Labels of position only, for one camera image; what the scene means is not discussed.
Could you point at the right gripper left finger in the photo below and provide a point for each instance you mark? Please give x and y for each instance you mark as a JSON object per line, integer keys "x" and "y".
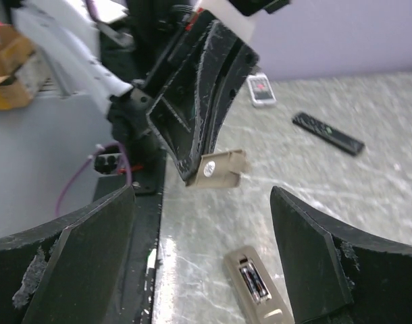
{"x": 65, "y": 270}

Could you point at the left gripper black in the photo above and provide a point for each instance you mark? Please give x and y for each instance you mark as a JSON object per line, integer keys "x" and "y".
{"x": 196, "y": 78}

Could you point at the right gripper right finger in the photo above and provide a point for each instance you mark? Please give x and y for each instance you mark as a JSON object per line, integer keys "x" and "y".
{"x": 336, "y": 273}

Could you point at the white remote with blue button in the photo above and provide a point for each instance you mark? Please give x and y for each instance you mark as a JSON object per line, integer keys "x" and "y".
{"x": 271, "y": 308}

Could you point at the beige battery cover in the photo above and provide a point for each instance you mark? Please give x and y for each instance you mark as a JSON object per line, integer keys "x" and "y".
{"x": 220, "y": 170}

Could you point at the black battery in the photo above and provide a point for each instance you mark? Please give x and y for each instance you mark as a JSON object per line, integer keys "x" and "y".
{"x": 247, "y": 275}
{"x": 260, "y": 286}

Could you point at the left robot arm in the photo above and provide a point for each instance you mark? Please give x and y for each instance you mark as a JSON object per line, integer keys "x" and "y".
{"x": 109, "y": 49}

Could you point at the white grey remote left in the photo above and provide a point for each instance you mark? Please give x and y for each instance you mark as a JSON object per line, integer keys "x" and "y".
{"x": 260, "y": 90}

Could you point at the black remote control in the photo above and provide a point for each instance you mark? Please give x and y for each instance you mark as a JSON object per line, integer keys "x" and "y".
{"x": 329, "y": 134}

